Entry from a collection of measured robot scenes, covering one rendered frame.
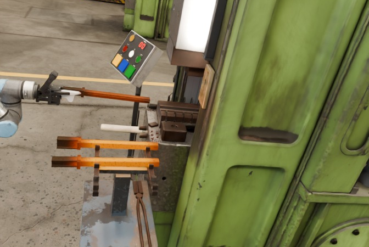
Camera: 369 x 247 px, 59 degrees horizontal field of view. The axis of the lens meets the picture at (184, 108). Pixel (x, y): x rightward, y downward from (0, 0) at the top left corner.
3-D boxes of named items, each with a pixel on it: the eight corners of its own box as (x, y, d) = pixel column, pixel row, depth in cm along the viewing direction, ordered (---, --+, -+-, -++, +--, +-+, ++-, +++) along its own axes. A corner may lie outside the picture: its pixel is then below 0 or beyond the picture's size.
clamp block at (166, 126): (161, 141, 159) (163, 129, 156) (160, 132, 166) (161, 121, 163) (185, 142, 162) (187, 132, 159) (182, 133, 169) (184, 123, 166)
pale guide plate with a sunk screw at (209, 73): (201, 108, 138) (210, 71, 130) (197, 99, 145) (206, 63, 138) (206, 108, 138) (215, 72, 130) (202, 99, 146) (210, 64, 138)
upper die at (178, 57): (170, 65, 154) (173, 45, 149) (166, 51, 171) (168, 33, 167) (252, 74, 163) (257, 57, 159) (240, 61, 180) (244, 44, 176)
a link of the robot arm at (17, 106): (-1, 128, 156) (-3, 105, 150) (3, 116, 165) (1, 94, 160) (21, 127, 159) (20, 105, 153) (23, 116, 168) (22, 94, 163)
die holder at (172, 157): (138, 211, 175) (149, 142, 156) (136, 167, 208) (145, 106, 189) (235, 213, 188) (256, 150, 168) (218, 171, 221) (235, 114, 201)
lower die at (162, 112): (159, 128, 169) (161, 113, 166) (156, 110, 187) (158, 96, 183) (234, 134, 179) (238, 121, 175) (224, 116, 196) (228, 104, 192)
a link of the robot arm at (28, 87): (27, 78, 158) (22, 85, 150) (38, 78, 160) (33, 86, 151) (28, 94, 162) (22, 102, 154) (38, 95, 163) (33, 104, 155)
